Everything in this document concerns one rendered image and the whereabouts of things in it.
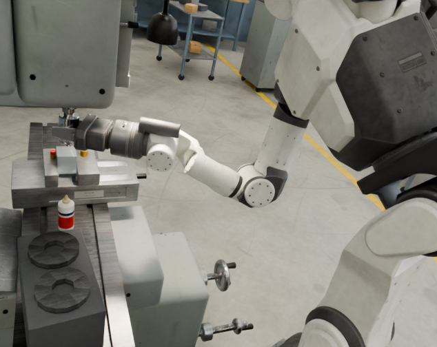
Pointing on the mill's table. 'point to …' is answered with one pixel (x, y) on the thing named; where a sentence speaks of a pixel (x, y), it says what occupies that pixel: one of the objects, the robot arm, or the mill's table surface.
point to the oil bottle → (65, 214)
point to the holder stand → (60, 291)
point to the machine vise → (70, 183)
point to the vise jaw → (87, 169)
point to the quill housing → (66, 51)
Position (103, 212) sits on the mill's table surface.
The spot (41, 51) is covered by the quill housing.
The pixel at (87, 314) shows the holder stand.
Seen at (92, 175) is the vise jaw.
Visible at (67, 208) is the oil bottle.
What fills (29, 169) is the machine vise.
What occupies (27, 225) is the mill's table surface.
